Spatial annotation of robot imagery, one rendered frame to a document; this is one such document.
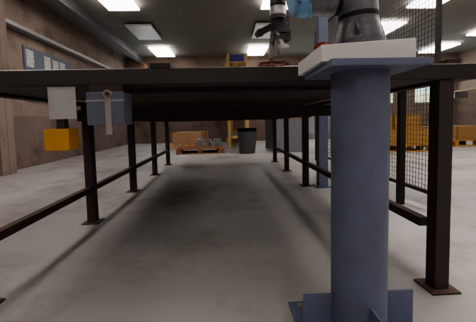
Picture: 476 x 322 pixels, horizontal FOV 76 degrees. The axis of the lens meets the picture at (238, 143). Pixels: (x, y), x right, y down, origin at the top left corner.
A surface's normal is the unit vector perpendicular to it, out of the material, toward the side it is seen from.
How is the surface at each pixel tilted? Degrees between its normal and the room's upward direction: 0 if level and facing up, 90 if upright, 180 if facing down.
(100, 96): 90
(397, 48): 90
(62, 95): 90
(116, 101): 90
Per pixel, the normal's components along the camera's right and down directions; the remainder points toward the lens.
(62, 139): 0.04, 0.07
